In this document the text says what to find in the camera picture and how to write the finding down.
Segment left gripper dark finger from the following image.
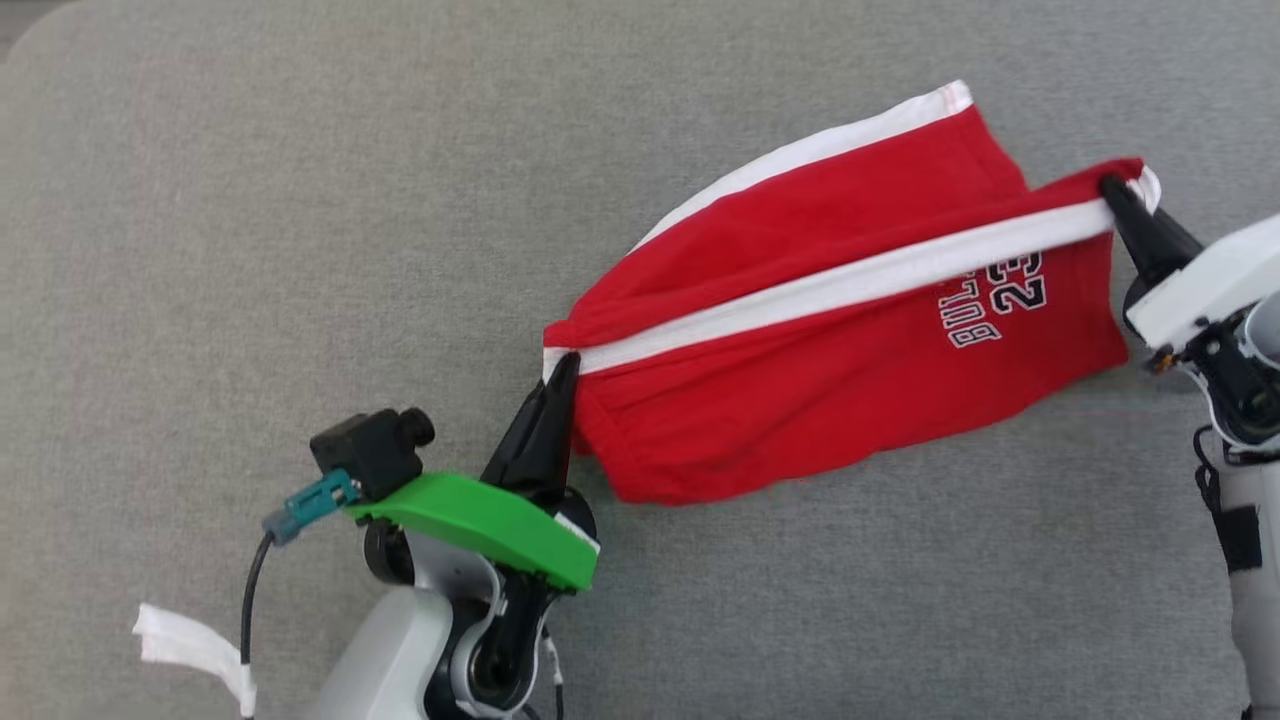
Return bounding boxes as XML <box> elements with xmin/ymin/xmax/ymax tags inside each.
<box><xmin>481</xmin><ymin>384</ymin><xmax>550</xmax><ymax>492</ymax></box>
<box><xmin>521</xmin><ymin>351</ymin><xmax>582</xmax><ymax>492</ymax></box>

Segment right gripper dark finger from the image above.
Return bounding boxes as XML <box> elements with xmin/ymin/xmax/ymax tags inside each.
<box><xmin>1099</xmin><ymin>184</ymin><xmax>1174</xmax><ymax>289</ymax></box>
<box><xmin>1099</xmin><ymin>174</ymin><xmax>1202</xmax><ymax>260</ymax></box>

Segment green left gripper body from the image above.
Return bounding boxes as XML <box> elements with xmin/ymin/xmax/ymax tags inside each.
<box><xmin>344</xmin><ymin>472</ymin><xmax>602</xmax><ymax>594</ymax></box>

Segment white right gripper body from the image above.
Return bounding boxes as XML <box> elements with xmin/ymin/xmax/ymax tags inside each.
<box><xmin>1125</xmin><ymin>212</ymin><xmax>1280</xmax><ymax>352</ymax></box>

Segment red white-striped basketball shorts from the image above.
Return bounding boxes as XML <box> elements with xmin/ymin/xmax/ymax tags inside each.
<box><xmin>540</xmin><ymin>80</ymin><xmax>1164</xmax><ymax>507</ymax></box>

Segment grey fabric sofa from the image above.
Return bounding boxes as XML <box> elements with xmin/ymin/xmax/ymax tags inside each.
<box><xmin>0</xmin><ymin>0</ymin><xmax>1280</xmax><ymax>720</ymax></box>

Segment teal cable connector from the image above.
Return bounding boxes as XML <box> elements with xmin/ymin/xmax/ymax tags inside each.
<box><xmin>263</xmin><ymin>469</ymin><xmax>362</xmax><ymax>547</ymax></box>

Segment black left camera cable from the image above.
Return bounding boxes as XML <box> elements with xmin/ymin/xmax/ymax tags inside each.
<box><xmin>239</xmin><ymin>530</ymin><xmax>277</xmax><ymax>720</ymax></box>

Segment black right arm strap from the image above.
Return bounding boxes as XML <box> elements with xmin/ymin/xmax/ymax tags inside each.
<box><xmin>1213</xmin><ymin>504</ymin><xmax>1265</xmax><ymax>574</ymax></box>

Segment white tape cable tag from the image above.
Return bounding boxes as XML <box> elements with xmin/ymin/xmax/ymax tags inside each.
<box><xmin>132</xmin><ymin>603</ymin><xmax>259</xmax><ymax>718</ymax></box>

